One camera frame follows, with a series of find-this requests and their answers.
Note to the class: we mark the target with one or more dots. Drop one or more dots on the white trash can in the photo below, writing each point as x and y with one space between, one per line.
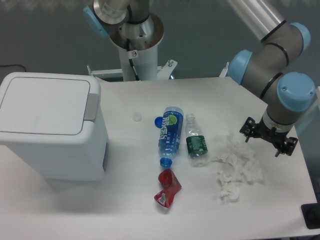
54 122

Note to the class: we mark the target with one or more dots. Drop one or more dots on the blue plastic bottle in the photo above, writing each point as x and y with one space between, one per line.
171 124

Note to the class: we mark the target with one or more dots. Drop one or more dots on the black device at edge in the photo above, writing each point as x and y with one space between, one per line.
311 215

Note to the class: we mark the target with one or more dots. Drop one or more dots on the blue bottle cap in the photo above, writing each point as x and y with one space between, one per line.
158 122

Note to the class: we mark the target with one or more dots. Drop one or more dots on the clear bottle green label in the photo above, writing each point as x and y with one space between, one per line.
195 142

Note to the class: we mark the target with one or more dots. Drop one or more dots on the white bottle cap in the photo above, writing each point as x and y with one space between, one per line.
136 117

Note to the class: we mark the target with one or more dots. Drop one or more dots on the crushed red can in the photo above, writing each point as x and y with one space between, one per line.
170 187

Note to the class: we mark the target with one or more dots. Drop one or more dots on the crumpled white tissue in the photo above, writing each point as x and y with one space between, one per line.
237 165

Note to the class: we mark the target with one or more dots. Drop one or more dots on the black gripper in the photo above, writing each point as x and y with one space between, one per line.
283 145

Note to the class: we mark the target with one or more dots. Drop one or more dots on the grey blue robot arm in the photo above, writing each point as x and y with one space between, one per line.
287 95

